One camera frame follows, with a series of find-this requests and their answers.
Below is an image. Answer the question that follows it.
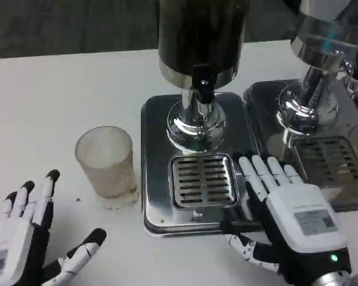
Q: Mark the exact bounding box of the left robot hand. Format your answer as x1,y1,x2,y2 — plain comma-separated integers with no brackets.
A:
0,169,107,286

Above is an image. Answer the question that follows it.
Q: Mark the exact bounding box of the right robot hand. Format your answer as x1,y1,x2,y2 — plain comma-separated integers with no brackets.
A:
220,154,353,286

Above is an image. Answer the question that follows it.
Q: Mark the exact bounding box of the steel drip tray grid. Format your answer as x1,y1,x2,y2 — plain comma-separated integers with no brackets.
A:
290,135,358,188
169,153,239,210

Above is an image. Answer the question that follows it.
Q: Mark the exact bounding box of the black dispenser tap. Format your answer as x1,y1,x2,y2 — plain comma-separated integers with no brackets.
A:
192,63,217,105

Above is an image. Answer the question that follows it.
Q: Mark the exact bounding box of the chrome drink dispenser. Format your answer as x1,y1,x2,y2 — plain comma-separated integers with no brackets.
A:
243,0,358,213

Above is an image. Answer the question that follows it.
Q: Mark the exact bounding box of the dark tank drink dispenser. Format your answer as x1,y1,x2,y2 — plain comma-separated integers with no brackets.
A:
140,0,259,239

